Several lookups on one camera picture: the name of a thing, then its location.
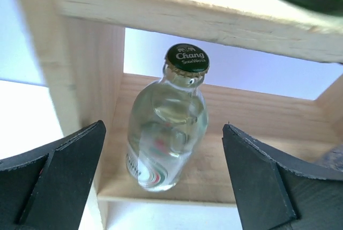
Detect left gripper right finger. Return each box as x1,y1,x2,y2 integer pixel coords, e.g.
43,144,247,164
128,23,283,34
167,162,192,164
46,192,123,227
222,124,342,229

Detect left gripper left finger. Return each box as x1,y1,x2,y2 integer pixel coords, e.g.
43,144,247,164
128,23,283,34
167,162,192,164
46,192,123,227
1,120,106,229

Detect Red Bull can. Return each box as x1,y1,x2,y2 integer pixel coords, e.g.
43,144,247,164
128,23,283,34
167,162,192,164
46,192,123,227
315,144,343,172

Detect clear Chang bottle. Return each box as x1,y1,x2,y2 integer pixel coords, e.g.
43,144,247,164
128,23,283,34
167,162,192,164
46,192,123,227
126,43,210,192

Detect wooden two-tier shelf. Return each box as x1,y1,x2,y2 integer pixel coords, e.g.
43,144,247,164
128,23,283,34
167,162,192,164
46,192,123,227
20,0,342,229

